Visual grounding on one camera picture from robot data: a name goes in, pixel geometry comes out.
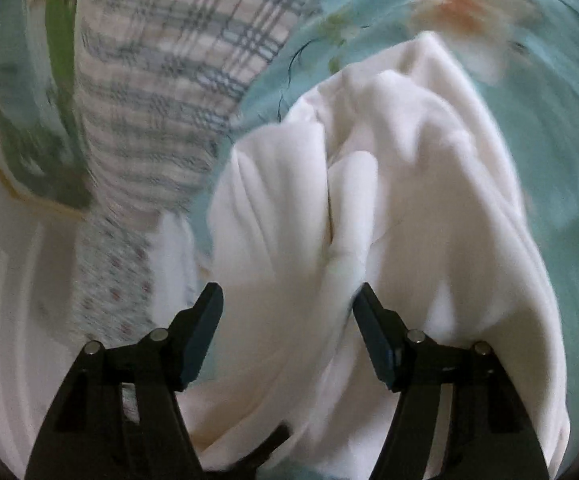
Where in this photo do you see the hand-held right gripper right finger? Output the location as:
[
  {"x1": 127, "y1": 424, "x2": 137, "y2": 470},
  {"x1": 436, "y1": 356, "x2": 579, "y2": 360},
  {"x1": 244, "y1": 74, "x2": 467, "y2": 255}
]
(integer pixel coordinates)
[{"x1": 352, "y1": 282, "x2": 550, "y2": 480}]

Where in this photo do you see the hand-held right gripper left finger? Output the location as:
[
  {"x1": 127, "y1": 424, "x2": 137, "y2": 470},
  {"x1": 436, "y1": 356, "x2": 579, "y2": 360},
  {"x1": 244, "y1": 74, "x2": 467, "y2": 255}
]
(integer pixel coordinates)
[{"x1": 24, "y1": 282, "x2": 225, "y2": 480}]

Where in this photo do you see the white zip hoodie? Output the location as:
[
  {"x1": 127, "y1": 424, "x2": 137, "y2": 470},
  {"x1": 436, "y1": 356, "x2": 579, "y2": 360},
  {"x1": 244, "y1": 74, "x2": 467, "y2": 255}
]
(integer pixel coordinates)
[{"x1": 170, "y1": 30, "x2": 570, "y2": 480}]

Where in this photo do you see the red flowered white sheet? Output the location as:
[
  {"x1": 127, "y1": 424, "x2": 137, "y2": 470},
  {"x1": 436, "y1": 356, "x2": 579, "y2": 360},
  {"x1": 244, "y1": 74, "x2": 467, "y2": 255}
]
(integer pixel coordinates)
[{"x1": 70, "y1": 210, "x2": 170, "y2": 348}]

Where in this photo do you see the plaid pillow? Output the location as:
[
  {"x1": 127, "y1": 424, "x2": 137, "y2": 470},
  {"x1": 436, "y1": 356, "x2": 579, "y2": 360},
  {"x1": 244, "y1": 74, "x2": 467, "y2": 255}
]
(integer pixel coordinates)
[{"x1": 72, "y1": 0, "x2": 331, "y2": 231}]

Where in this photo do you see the teal floral blanket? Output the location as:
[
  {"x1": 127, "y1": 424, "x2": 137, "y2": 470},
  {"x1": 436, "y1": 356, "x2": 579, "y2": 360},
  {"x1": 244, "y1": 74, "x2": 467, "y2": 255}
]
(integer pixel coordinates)
[{"x1": 190, "y1": 0, "x2": 579, "y2": 466}]

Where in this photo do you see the black cable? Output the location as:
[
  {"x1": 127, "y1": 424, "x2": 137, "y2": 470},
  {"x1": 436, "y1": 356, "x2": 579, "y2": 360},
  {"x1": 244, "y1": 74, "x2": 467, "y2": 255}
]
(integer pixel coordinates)
[{"x1": 204, "y1": 424, "x2": 291, "y2": 477}]

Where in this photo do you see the green picture with yellow frame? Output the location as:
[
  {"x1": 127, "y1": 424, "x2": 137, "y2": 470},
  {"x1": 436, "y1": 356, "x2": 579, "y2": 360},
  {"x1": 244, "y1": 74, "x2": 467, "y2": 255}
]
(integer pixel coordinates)
[{"x1": 0, "y1": 0, "x2": 94, "y2": 222}]

